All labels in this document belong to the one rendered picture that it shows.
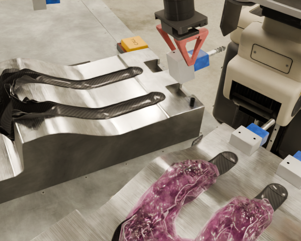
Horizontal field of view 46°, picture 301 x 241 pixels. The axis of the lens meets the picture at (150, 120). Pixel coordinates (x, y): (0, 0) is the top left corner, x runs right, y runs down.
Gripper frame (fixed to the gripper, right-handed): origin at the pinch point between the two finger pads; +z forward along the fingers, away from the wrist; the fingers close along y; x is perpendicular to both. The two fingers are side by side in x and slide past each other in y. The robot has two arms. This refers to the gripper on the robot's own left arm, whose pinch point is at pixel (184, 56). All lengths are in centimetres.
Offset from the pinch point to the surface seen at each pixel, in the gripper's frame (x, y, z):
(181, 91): -0.4, -2.1, 9.7
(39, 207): -37.7, 9.6, 12.8
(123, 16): 64, -222, 78
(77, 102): -23.4, -3.5, 3.1
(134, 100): -12.0, -1.8, 6.7
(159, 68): -0.5, -12.7, 8.4
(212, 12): 141, -204, 93
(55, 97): -27.2, -3.4, 0.2
